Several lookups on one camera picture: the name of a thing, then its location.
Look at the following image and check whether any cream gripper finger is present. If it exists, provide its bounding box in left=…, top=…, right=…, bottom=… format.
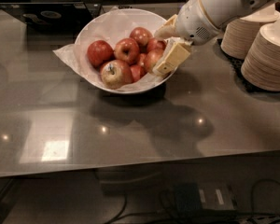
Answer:
left=152, top=38, right=192, bottom=77
left=154, top=14, right=178, bottom=39

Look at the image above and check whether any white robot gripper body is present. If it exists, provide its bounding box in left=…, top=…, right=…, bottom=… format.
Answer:
left=175, top=0, right=219, bottom=46

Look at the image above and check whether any red-yellow apple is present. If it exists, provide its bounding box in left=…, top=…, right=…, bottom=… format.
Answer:
left=144, top=49, right=163, bottom=73

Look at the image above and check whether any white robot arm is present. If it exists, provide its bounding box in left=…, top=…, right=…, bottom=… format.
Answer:
left=153, top=0, right=280, bottom=76

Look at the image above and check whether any red apple back right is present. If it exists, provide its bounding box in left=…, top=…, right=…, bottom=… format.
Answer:
left=147, top=38, right=166, bottom=52

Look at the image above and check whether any small red apple middle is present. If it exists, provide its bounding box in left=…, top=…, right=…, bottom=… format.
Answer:
left=136, top=53, right=147, bottom=67

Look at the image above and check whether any small red apple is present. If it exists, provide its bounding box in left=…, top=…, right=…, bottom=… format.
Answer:
left=136, top=53, right=147, bottom=67
left=130, top=64, right=146, bottom=82

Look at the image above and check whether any red apple centre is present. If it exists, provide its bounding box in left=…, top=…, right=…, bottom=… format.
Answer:
left=114, top=38, right=140, bottom=64

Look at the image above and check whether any small red apple front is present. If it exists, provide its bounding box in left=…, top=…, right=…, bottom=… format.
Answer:
left=130, top=64, right=146, bottom=82

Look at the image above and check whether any rear paper bowl stack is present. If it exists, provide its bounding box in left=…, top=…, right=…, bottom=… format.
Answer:
left=221, top=4, right=280, bottom=60

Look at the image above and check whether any paper bowl stack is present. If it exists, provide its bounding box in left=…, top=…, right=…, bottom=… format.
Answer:
left=221, top=4, right=280, bottom=60
left=241, top=19, right=280, bottom=91

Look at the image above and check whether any white paper bowl liner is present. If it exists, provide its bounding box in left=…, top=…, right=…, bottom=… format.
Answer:
left=52, top=7, right=178, bottom=93

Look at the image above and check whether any white ceramic bowl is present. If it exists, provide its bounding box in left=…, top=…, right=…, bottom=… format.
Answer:
left=74, top=7, right=182, bottom=95

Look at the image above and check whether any yellow-red apple front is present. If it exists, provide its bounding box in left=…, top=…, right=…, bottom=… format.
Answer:
left=100, top=60, right=133, bottom=90

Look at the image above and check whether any red apple far left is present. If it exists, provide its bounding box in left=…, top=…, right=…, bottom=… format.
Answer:
left=87, top=40, right=113, bottom=68

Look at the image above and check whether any front paper bowl stack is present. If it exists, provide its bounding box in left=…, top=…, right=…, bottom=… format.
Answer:
left=241, top=19, right=280, bottom=91

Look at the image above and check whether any black mat under stacks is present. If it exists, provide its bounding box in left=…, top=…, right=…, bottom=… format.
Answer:
left=221, top=37, right=280, bottom=92

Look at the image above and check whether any black tray with tape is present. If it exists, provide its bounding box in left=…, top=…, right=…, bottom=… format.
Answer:
left=0, top=2, right=102, bottom=33

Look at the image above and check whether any dark box under table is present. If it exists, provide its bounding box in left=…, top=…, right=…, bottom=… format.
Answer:
left=174, top=182, right=237, bottom=214

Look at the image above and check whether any black cable on floor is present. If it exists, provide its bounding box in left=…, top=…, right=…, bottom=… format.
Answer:
left=102, top=179, right=280, bottom=224

